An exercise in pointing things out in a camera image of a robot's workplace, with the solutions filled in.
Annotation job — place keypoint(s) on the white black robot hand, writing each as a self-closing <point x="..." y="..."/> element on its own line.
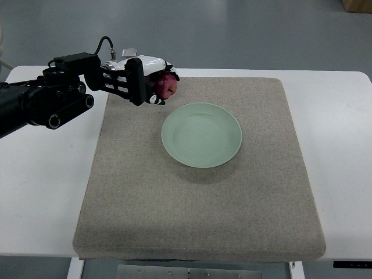
<point x="150" y="67"/>

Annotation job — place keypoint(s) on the red apple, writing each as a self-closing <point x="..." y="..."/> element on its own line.
<point x="164" y="85"/>

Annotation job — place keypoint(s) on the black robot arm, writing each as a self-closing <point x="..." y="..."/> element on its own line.
<point x="59" y="95"/>

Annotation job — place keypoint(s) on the pale green plate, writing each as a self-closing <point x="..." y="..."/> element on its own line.
<point x="201" y="135"/>

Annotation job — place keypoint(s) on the beige fabric cushion mat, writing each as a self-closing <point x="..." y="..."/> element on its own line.
<point x="141" y="204"/>

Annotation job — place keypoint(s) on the black table control panel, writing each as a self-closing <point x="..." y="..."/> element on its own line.
<point x="352" y="264"/>

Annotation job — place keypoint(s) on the metal table frame bracket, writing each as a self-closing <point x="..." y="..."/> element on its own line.
<point x="133" y="271"/>

